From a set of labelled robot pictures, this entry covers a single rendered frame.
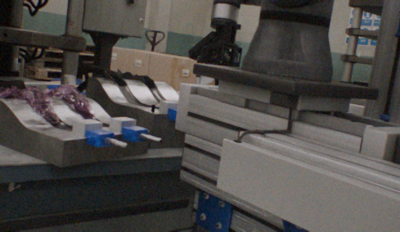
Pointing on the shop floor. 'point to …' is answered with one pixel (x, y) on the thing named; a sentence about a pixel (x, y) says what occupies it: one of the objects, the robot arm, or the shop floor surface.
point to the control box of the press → (111, 26)
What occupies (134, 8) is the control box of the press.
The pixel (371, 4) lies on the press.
